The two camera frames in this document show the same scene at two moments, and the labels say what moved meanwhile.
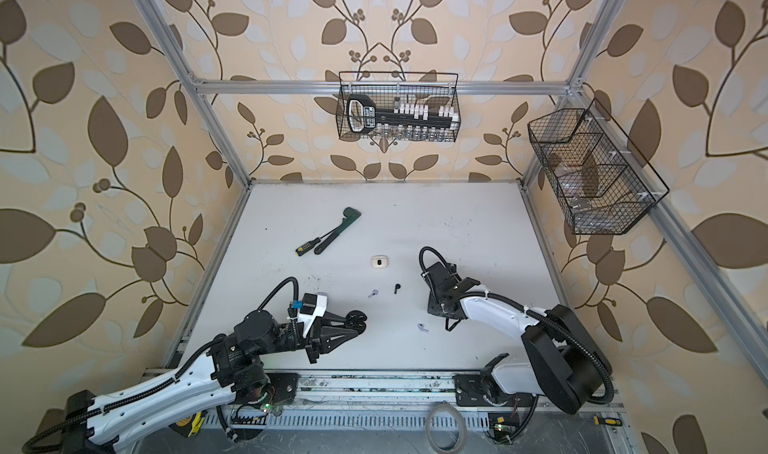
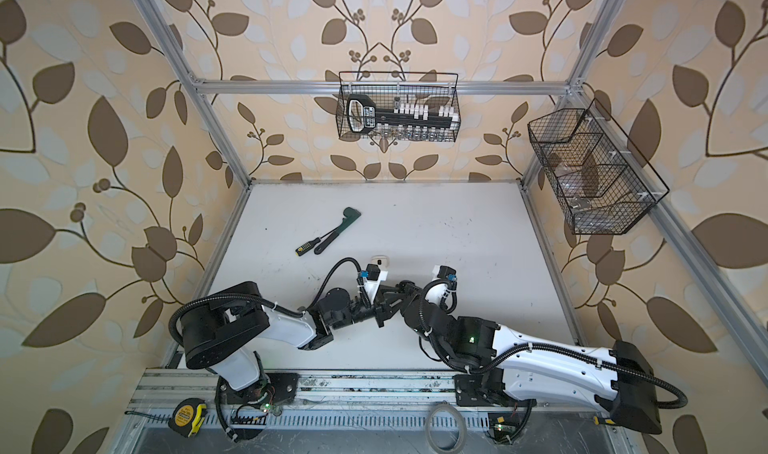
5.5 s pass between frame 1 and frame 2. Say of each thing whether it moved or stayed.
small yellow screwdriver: stayed
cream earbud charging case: stayed
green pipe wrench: stayed
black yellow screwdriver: stayed
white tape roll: stayed
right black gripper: moved
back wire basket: stayed
